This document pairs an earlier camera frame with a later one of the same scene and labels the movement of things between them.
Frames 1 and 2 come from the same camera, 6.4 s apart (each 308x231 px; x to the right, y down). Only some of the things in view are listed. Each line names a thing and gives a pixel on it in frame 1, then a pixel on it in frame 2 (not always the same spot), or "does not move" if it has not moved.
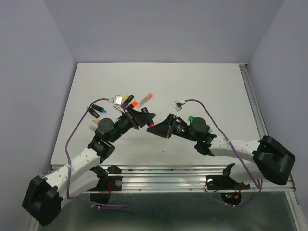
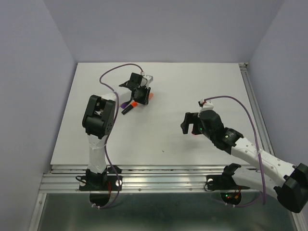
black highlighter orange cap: (134, 103) does not move
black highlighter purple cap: (123, 105) does not move
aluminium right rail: (253, 101) does not move
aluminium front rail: (179, 179) does not move
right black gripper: (163, 130) → (190, 118)
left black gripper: (137, 119) → (145, 100)
